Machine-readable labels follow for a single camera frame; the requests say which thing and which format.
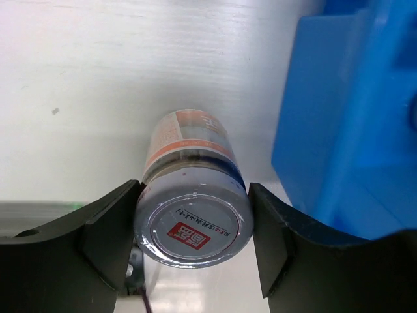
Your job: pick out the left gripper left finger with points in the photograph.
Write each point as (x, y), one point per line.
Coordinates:
(76, 263)

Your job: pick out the short spice jar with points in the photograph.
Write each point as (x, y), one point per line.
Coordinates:
(194, 210)

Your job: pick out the blue near storage bin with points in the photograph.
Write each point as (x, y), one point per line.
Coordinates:
(345, 145)

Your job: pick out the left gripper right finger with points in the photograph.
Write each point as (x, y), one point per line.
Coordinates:
(307, 266)

